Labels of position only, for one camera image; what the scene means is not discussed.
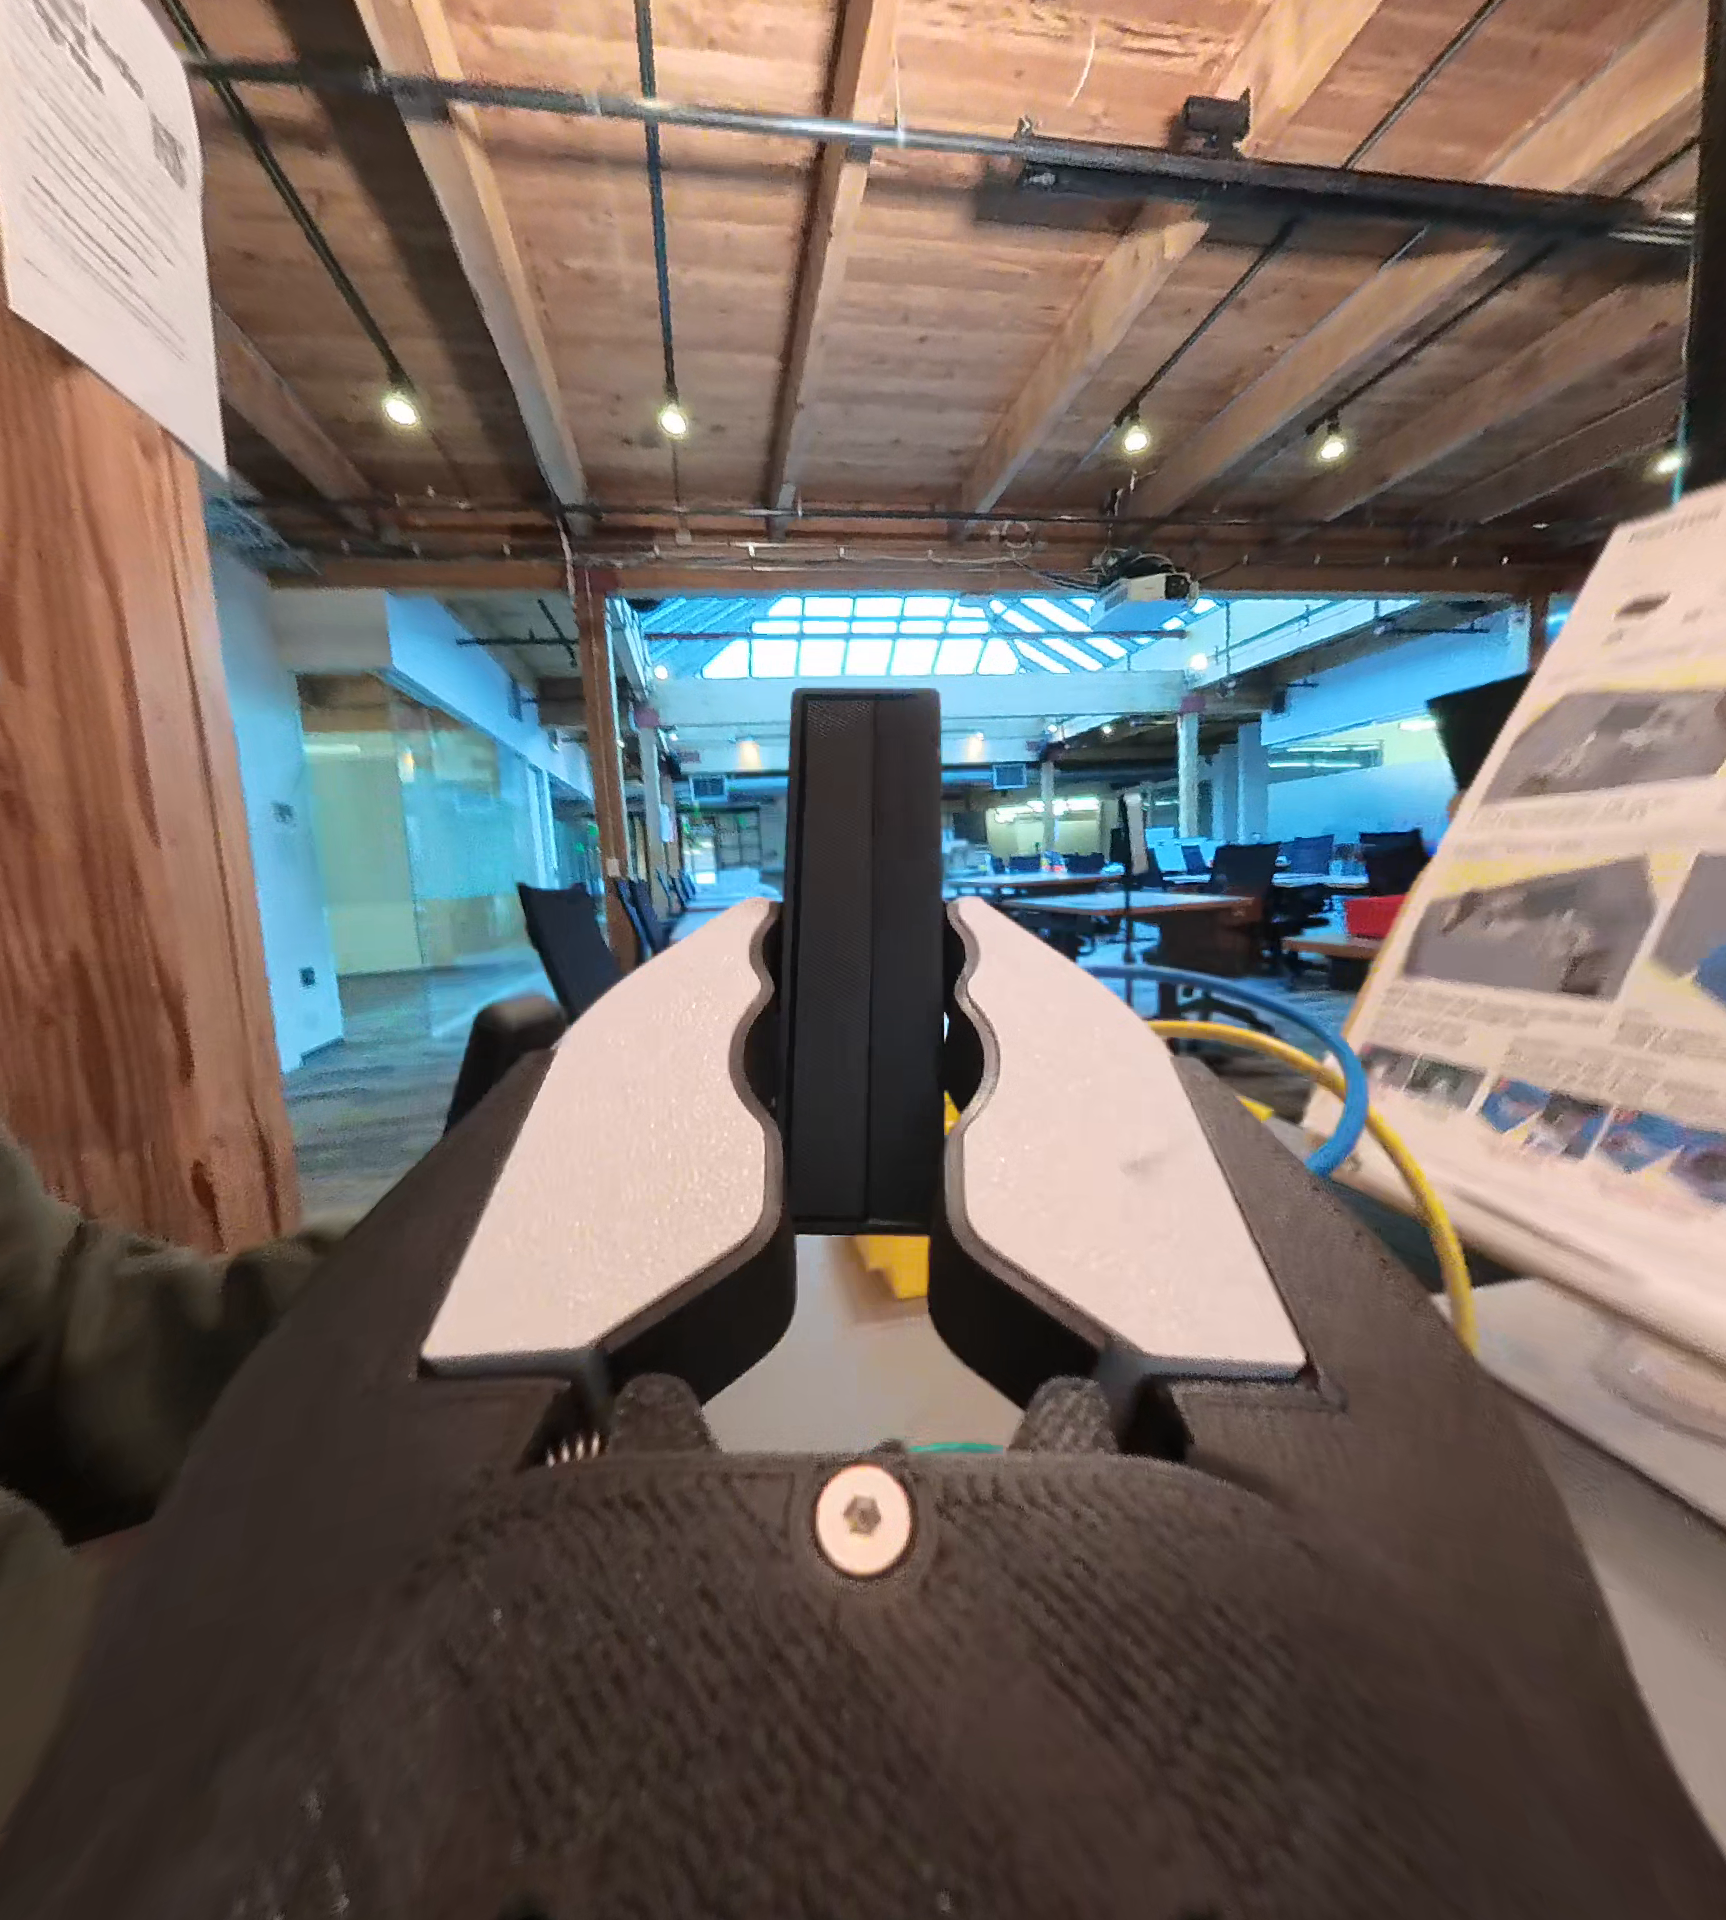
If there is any black ceiling rail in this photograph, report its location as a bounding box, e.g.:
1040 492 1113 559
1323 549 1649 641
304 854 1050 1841
188 52 1726 250

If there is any white ceiling projector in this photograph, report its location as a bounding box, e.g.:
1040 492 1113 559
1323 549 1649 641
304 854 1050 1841
1087 551 1202 631

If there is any yellow ethernet cable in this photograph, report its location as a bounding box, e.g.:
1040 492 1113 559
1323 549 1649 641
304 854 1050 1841
1148 1019 1480 1351

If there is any wooden office table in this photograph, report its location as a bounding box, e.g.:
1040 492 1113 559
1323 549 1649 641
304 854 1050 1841
1004 891 1255 977

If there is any printed instruction sheet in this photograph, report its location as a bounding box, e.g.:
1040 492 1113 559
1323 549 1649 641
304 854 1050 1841
1304 461 1726 1373

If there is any wooden support post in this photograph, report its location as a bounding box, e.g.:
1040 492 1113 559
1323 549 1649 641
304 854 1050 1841
0 0 302 1254

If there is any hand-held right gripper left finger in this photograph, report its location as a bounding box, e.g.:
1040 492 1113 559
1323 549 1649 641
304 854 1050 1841
415 896 800 1420

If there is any blue ethernet cable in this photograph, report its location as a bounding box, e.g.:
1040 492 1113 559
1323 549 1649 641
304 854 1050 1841
1087 964 1370 1179

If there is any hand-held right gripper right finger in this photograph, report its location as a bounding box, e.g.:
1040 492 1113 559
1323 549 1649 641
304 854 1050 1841
930 893 1316 1420

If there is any black rectangular plastic block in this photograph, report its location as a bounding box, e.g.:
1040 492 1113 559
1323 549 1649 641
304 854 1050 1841
780 690 945 1236

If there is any white paper notice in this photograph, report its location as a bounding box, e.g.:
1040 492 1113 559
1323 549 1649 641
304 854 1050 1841
0 0 229 480

